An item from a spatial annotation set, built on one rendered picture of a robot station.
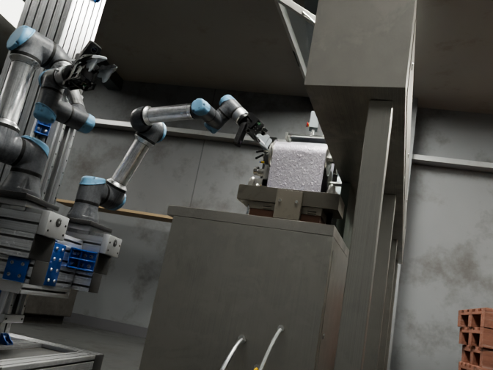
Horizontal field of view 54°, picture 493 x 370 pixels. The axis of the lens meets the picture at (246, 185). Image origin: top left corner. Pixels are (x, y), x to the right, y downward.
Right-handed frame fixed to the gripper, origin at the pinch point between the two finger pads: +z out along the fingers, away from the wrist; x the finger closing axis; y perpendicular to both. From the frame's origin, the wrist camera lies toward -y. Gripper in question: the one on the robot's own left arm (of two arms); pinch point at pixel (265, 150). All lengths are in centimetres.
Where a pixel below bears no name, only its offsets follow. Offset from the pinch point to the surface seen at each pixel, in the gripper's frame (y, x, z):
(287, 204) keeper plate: -9.4, -28.2, 36.0
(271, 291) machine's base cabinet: -34, -32, 57
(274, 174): -5.0, -6.3, 14.1
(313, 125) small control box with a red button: 32, 52, -16
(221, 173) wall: -42, 352, -183
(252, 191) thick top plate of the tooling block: -16.2, -26.1, 21.6
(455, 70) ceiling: 215, 287, -59
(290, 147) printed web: 8.1, -6.0, 9.7
